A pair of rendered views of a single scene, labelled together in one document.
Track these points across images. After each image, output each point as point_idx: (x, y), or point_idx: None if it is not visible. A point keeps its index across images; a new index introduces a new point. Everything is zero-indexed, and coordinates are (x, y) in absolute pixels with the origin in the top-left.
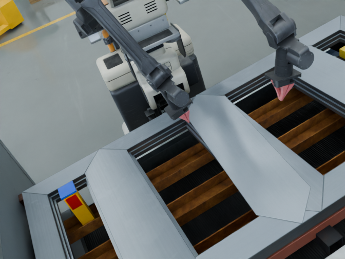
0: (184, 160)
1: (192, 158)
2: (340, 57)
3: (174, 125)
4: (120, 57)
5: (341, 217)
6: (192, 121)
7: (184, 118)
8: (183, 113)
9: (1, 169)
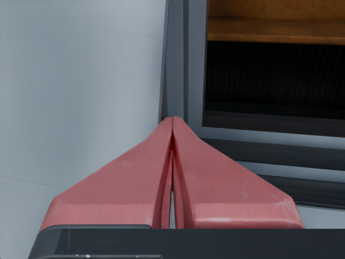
0: (294, 19)
1: (252, 2)
2: None
3: (281, 185)
4: None
5: None
6: (136, 95)
7: (213, 161)
8: (197, 253)
9: None
